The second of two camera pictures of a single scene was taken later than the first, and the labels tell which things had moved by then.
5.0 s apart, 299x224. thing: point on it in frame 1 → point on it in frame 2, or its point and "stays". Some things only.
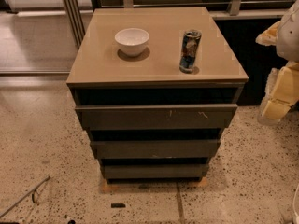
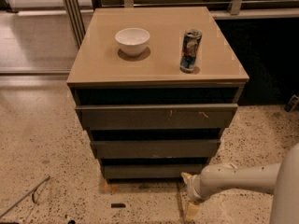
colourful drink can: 189,49 stays
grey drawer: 155,172 stays
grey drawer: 157,148 stays
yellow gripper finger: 268,37 → 185,176
